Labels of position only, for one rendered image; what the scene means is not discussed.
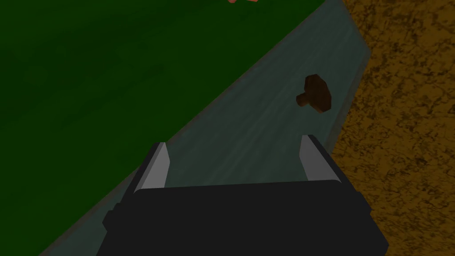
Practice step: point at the brown round knob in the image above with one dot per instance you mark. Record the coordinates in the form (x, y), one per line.
(315, 93)

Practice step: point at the red object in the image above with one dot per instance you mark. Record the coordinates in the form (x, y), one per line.
(242, 1)

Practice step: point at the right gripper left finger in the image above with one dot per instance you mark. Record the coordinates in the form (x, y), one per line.
(156, 170)

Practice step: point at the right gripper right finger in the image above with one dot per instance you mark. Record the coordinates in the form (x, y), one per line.
(316, 161)

